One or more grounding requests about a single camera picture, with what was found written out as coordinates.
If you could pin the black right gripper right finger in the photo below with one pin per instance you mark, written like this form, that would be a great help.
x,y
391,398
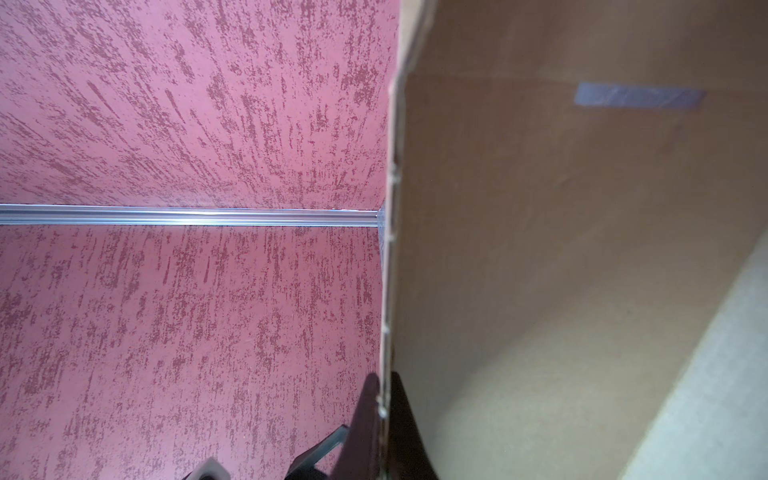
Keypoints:
x,y
407,458

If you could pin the brown cardboard box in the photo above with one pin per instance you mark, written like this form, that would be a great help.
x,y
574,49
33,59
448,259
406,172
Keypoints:
x,y
581,183

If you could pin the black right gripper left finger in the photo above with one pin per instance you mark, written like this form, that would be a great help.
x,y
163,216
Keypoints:
x,y
359,456

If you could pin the right rear aluminium corner post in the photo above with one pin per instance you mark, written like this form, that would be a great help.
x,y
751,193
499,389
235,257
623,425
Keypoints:
x,y
41,214

